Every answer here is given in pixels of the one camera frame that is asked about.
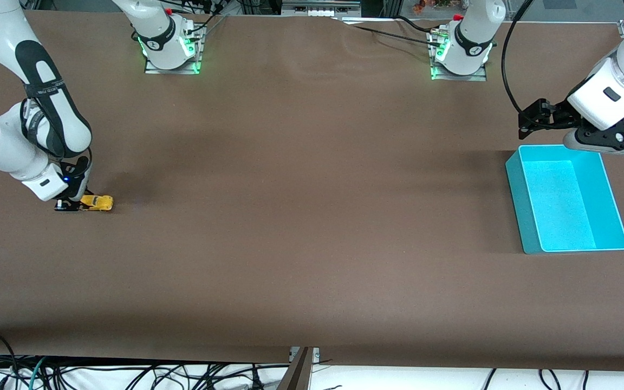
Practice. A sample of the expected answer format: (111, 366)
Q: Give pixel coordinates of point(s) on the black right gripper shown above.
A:
(80, 183)

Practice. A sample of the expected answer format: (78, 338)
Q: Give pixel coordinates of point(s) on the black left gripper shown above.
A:
(558, 115)

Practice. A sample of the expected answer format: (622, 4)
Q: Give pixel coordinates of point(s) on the yellow toy beetle car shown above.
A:
(101, 202)

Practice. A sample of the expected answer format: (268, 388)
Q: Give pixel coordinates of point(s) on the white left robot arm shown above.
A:
(615, 92)

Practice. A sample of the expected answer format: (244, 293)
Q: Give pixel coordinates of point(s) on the turquoise plastic bin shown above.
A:
(561, 216)

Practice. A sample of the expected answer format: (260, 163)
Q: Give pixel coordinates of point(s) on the white power strip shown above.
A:
(320, 12)

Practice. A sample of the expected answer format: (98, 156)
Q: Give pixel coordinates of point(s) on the dark table leg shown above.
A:
(296, 376)

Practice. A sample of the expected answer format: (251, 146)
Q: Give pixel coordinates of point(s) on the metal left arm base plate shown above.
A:
(474, 77)

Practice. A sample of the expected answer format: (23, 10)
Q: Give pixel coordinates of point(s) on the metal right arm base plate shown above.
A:
(182, 70)

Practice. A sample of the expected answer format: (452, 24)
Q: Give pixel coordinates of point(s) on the silver table edge bracket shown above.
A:
(314, 355)

